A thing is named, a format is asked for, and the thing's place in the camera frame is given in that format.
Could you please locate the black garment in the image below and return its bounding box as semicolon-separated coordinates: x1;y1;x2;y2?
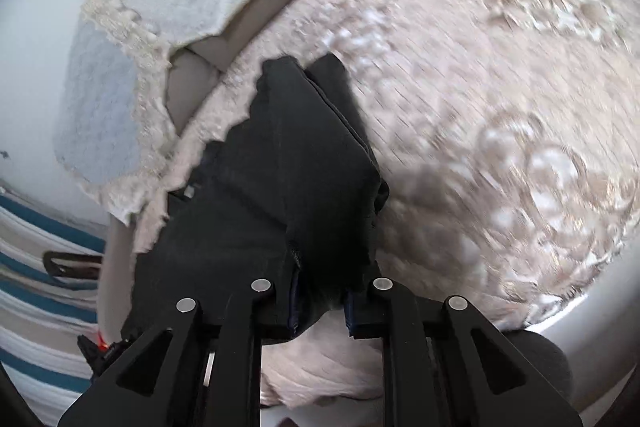
122;54;388;343

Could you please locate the beige floral quilted bedspread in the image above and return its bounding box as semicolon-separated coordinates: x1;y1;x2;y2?
129;0;637;408

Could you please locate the dark slipper on rug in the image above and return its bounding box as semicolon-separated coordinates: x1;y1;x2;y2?
42;251;103;281

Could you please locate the blue white striped rug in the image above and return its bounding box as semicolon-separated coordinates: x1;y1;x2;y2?
1;195;105;426

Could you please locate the white lace blue headboard cover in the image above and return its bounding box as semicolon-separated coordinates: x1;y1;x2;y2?
54;0;250;222

